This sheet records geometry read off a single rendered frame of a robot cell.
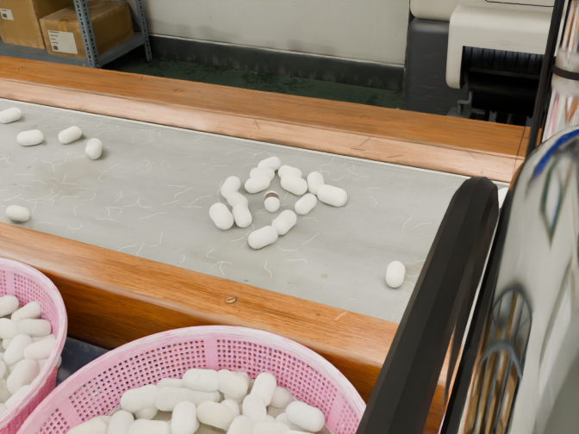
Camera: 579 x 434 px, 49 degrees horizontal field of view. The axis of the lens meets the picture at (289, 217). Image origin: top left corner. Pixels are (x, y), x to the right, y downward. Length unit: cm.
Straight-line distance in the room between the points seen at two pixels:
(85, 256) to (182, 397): 20
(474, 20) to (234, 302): 78
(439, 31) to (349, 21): 138
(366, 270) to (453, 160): 23
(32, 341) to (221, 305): 18
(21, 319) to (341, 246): 32
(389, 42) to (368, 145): 203
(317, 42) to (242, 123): 209
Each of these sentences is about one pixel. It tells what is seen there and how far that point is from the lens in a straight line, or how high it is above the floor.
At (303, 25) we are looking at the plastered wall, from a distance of 298.
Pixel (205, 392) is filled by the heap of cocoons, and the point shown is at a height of 73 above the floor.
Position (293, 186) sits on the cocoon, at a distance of 75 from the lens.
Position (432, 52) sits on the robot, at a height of 62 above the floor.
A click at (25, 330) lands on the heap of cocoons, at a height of 74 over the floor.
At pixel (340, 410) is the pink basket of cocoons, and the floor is 75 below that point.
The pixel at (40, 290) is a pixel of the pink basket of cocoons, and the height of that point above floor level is 76.
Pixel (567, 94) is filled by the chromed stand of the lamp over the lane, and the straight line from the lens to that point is 34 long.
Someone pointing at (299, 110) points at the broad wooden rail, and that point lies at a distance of 92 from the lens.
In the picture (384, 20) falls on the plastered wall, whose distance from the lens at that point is 284.
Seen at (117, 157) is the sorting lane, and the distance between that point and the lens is 90.
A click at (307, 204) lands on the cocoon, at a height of 76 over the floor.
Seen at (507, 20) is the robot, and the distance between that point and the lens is 120.
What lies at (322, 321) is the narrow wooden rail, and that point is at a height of 76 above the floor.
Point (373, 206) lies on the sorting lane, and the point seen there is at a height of 74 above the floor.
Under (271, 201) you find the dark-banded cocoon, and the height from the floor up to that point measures 76.
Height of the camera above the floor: 115
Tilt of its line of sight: 34 degrees down
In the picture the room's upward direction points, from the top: 3 degrees counter-clockwise
